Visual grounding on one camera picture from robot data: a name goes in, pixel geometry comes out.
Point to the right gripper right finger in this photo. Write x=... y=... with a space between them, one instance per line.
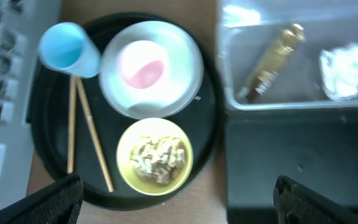
x=296 y=204

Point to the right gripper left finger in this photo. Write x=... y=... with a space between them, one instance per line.
x=58 y=203

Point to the wooden chopstick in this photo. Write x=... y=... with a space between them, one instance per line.
x=93 y=133
x=71 y=125

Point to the yellow bowl with scraps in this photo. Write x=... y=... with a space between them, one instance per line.
x=154 y=156

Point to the white tissue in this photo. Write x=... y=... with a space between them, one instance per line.
x=339 y=72

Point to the gold coffee sachet wrapper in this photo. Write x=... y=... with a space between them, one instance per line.
x=272 y=61

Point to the blue plastic cup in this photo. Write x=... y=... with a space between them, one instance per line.
x=66 y=48

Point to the pink plastic cup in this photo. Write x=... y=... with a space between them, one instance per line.
x=143 y=63

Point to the grey dishwasher rack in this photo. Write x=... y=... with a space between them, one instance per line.
x=22 y=23

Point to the black rectangular bin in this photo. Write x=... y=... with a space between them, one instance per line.
x=318 y=150

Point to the round black tray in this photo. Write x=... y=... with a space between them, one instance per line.
x=202 y=121

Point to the white round plate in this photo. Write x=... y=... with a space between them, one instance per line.
x=171 y=93

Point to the clear plastic bin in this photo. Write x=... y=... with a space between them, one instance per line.
x=245 y=31

